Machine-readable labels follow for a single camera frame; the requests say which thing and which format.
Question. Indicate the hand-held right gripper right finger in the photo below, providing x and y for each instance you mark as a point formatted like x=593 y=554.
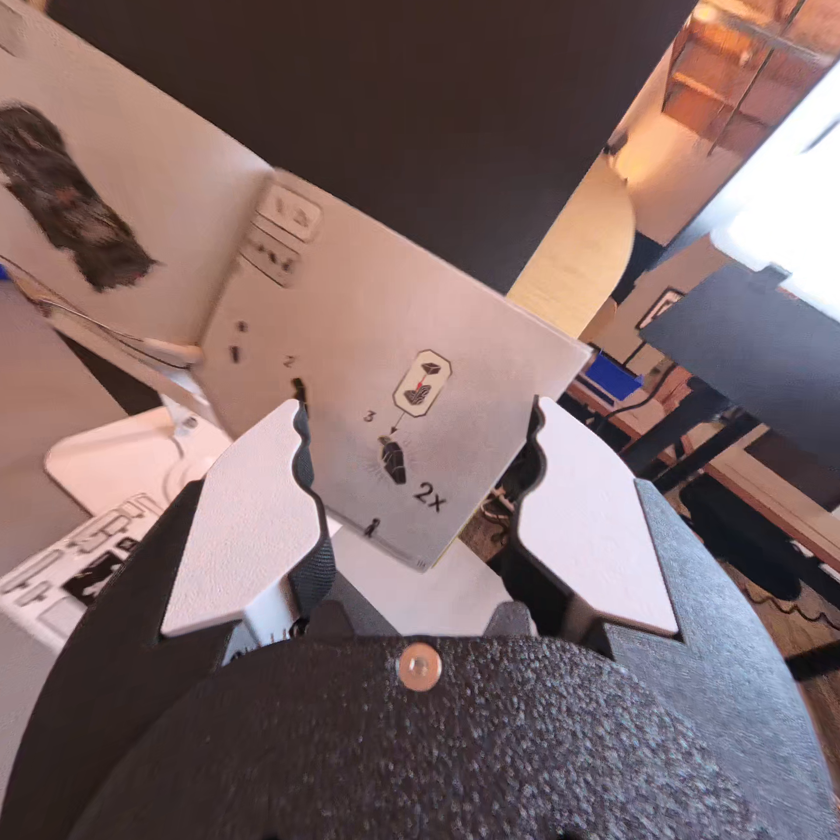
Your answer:
x=591 y=525

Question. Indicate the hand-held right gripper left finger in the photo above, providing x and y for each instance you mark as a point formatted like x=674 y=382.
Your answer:
x=243 y=525

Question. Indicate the lego instruction booklet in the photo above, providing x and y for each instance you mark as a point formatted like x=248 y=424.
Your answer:
x=394 y=302

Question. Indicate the sticker sheet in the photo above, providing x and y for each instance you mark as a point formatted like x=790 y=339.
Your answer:
x=79 y=558

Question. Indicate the small black panel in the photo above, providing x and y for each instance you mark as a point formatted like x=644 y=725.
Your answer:
x=748 y=341

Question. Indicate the tan curved panel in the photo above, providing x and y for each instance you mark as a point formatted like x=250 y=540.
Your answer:
x=578 y=250

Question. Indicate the large black panel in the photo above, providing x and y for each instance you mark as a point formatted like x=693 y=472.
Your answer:
x=460 y=105

